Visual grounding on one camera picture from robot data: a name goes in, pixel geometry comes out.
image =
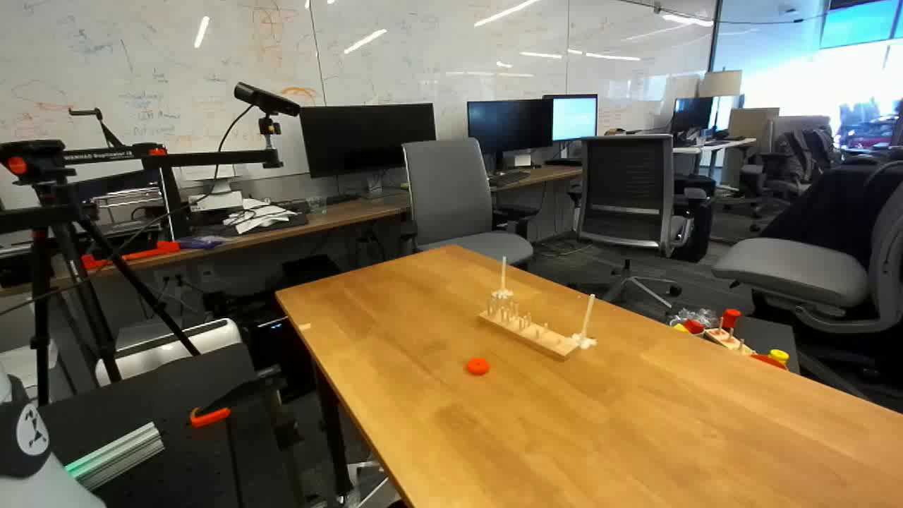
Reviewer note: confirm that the orange disk with hole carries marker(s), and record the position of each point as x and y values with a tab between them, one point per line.
478	365

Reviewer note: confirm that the wooden rack with white pegs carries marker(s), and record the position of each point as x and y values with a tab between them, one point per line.
537	331

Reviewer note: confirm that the grey fabric office chair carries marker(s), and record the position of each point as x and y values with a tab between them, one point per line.
453	197

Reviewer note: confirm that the long wooden office desk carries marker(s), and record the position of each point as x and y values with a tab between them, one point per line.
329	218

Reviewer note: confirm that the large black computer monitor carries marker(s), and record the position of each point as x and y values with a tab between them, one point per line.
367	139

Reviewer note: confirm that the lit computer monitor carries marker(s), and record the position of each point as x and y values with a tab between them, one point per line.
573	117

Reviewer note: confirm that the black mesh office chair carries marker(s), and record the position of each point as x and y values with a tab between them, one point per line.
626	193

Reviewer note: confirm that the pile of white papers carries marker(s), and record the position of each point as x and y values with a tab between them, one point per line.
251	214

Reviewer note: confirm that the small dark distant monitor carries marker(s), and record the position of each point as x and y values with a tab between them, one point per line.
693	114

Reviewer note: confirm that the red cap bottle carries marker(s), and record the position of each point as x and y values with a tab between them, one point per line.
729	320

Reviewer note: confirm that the yellow cap bottle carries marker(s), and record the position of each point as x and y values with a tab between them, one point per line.
776	355

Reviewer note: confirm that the grey office chair, dark back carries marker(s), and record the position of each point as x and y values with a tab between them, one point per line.
800	272

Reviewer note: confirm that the silver aluminium bar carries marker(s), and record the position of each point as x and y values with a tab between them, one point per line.
114	454

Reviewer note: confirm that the black stereo camera on stand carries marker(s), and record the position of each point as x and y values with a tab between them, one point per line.
267	97

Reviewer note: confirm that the black camera tripod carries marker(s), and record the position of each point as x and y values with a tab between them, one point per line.
51	241

